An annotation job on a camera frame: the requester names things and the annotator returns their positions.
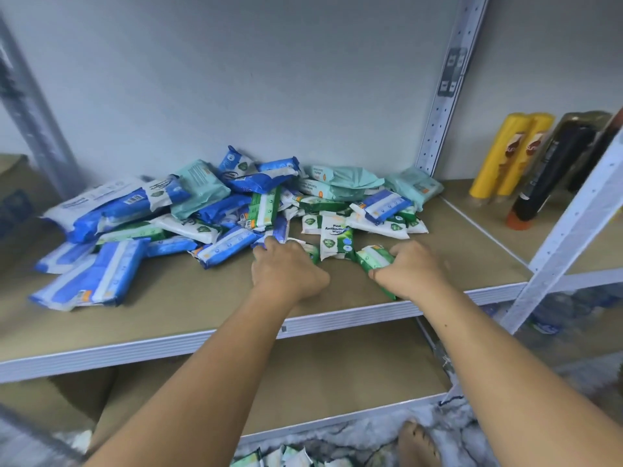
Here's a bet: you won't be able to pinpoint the person's right forearm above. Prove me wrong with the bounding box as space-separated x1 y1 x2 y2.
419 279 623 467

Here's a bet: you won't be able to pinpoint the person's right foot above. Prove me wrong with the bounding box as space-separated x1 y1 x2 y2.
397 420 444 467

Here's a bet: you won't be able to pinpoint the grey metal shelf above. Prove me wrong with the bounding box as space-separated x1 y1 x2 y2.
0 0 623 453

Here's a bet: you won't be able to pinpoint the person's left forearm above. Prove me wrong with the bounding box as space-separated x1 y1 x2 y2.
86 291 327 467

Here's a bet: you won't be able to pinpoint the black bottle orange cap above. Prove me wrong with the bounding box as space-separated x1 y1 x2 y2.
506 112 613 230

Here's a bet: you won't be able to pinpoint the yellow bottle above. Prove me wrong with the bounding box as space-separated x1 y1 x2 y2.
496 112 556 198
469 112 535 202

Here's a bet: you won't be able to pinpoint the water bottles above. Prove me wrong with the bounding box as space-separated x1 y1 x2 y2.
487 287 623 376

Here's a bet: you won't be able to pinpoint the person's left hand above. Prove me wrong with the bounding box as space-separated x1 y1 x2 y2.
250 238 332 309

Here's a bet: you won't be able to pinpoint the person's right hand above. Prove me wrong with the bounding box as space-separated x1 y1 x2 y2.
370 238 454 302

